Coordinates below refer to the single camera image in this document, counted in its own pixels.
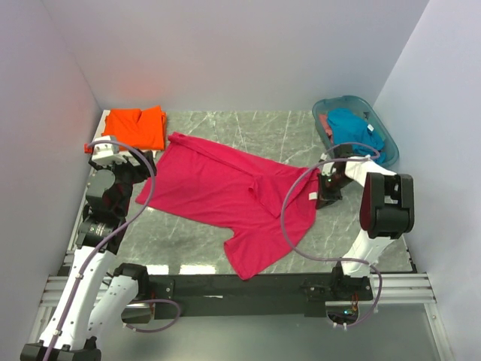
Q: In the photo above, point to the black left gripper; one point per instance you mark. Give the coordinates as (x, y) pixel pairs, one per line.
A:
(145, 169)

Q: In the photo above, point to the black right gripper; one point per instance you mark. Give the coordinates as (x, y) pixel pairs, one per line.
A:
(325, 198)

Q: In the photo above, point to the pink t shirt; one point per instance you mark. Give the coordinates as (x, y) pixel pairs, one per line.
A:
(269, 206)

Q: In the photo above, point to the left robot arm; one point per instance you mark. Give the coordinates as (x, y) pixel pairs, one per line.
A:
(82, 314)

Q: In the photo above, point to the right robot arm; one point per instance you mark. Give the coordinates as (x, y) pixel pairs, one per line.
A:
(386, 212)

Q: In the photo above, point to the orange folded t shirt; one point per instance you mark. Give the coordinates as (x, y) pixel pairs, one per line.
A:
(144, 130)

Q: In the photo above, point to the blue t shirt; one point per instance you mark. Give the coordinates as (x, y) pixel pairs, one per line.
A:
(348, 127)

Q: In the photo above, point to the teal plastic basket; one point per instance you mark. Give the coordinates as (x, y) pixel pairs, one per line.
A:
(362, 109)

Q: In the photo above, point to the salmon t shirt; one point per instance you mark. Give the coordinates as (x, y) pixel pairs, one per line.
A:
(323, 119)

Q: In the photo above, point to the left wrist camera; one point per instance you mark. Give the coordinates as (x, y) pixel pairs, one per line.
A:
(105, 153)

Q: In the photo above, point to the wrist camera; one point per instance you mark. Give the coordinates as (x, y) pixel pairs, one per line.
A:
(330, 166)
(105, 153)

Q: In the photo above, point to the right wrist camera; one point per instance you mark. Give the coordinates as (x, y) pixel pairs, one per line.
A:
(330, 166)

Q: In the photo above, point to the aluminium frame rail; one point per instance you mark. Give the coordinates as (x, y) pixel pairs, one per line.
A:
(406, 288)

